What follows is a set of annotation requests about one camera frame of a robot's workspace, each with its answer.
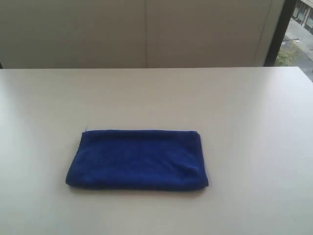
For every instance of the black window frame post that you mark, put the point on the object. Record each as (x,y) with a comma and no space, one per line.
(281,28)

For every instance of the blue microfibre cloth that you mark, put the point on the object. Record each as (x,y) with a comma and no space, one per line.
(165,160)

